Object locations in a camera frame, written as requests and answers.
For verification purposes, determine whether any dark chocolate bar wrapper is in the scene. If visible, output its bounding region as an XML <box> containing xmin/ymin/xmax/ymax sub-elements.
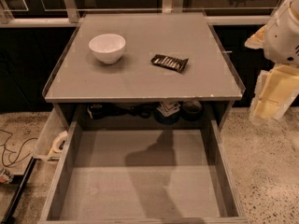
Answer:
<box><xmin>150</xmin><ymin>54</ymin><xmax>189</xmax><ymax>73</ymax></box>

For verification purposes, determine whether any clear plastic bin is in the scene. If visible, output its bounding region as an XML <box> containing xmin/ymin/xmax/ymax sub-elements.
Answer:
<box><xmin>33</xmin><ymin>109</ymin><xmax>67</xmax><ymax>161</ymax></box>

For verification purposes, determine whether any metal railing frame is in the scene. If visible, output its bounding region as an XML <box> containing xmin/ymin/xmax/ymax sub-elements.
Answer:
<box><xmin>0</xmin><ymin>0</ymin><xmax>285</xmax><ymax>27</ymax></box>

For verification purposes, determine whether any tape roll in bin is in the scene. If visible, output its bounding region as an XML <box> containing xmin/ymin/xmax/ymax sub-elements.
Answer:
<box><xmin>49</xmin><ymin>131</ymin><xmax>68</xmax><ymax>155</ymax></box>

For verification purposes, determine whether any open grey top drawer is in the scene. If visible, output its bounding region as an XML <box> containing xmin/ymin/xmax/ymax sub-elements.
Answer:
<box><xmin>38</xmin><ymin>119</ymin><xmax>249</xmax><ymax>224</ymax></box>

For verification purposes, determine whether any dark round container behind drawer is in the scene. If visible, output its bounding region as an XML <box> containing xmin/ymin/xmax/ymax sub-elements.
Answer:
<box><xmin>181</xmin><ymin>101</ymin><xmax>203</xmax><ymax>121</ymax></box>

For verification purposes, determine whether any small coloured item on floor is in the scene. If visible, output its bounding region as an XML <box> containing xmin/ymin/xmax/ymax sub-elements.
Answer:
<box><xmin>0</xmin><ymin>168</ymin><xmax>14</xmax><ymax>184</ymax></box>

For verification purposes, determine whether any striped packet behind drawer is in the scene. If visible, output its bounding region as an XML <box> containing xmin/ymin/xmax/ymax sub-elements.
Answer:
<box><xmin>157</xmin><ymin>102</ymin><xmax>180</xmax><ymax>117</ymax></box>

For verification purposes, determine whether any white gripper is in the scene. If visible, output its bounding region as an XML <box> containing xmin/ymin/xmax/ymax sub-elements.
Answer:
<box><xmin>245</xmin><ymin>0</ymin><xmax>299</xmax><ymax>122</ymax></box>

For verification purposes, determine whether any black item behind drawer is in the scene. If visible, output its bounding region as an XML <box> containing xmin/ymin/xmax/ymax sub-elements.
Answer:
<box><xmin>87</xmin><ymin>104</ymin><xmax>106</xmax><ymax>119</ymax></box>

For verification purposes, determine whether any grey cabinet with top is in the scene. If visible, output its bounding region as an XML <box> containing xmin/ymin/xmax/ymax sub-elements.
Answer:
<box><xmin>43</xmin><ymin>12</ymin><xmax>244</xmax><ymax>123</ymax></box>

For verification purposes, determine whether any white ceramic bowl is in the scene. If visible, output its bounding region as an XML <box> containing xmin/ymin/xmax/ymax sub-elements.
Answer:
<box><xmin>89</xmin><ymin>34</ymin><xmax>126</xmax><ymax>64</ymax></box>

